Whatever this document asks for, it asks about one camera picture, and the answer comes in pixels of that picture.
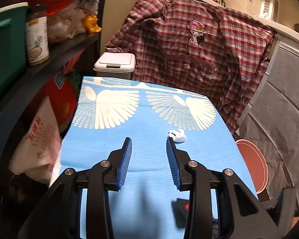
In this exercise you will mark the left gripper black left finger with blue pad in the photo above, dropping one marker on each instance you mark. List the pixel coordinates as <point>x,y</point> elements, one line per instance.
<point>58,213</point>

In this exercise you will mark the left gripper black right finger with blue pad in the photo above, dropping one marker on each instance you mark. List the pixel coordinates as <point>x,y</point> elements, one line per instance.
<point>240,214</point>

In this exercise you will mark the pink round trash bucket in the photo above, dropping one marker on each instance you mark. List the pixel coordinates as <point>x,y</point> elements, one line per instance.
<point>255,163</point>

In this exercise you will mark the white lidded trash bin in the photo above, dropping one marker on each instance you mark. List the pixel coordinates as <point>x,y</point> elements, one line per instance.
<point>115,65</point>

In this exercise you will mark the person's right hand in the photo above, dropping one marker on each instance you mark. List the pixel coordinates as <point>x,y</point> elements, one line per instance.
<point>294,221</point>

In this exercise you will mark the black shelf unit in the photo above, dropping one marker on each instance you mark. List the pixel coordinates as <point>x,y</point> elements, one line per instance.
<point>17,194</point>

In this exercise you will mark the white rice sack red text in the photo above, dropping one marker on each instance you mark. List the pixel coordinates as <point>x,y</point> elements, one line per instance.
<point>37,153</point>

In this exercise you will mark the small black sachet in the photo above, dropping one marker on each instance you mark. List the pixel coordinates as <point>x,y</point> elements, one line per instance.
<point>180,209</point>

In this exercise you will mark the grey quilted cover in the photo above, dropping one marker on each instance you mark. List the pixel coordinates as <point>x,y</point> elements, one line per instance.
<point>272,123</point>

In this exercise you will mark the crumpled white tissue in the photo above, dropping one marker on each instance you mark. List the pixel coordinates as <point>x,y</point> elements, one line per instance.
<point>178,135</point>

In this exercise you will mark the blue tablecloth white wing print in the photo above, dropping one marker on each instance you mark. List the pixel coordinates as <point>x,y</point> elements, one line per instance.
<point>109,111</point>

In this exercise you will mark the red printed food bag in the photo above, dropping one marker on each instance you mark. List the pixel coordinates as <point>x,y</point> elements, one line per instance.
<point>62,97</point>

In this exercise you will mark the red plaid shirt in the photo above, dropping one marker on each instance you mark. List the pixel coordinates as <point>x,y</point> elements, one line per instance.
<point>218,52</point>

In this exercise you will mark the green storage box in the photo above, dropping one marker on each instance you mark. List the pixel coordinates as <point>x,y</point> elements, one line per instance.
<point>12,40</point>

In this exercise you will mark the labelled spice jar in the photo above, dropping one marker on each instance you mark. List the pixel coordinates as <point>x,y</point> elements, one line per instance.
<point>36,34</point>

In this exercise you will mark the clear plastic bags on shelf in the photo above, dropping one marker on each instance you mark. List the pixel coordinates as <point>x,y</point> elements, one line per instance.
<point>67,23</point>

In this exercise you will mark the yellow plastic bag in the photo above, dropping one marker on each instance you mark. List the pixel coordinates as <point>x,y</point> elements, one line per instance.
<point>90,23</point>

